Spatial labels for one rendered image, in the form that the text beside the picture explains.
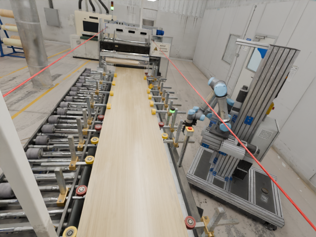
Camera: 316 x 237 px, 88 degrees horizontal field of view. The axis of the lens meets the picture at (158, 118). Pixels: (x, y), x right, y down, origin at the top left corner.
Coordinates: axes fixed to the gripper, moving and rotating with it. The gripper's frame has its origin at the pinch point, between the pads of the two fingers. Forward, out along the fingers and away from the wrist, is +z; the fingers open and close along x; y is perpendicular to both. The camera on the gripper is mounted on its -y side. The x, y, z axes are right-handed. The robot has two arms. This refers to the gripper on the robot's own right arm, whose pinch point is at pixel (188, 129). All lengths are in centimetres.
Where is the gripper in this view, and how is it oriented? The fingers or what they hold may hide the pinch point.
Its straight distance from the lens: 238.0
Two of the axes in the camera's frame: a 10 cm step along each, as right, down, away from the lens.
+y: 9.8, 0.2, 1.9
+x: -1.5, -5.4, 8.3
